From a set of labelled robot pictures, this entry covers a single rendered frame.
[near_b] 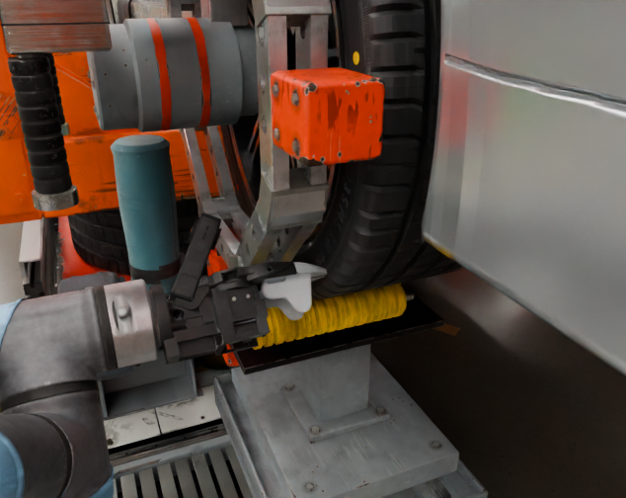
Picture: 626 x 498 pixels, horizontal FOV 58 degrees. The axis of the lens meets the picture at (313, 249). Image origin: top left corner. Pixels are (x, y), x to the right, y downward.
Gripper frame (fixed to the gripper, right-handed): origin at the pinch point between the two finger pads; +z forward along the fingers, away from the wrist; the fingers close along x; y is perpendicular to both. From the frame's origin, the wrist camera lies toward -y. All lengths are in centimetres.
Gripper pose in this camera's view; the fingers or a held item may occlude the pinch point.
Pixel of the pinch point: (315, 269)
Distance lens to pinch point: 70.5
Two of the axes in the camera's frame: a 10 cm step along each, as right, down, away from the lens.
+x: 2.7, -3.7, -8.9
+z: 9.2, -1.6, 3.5
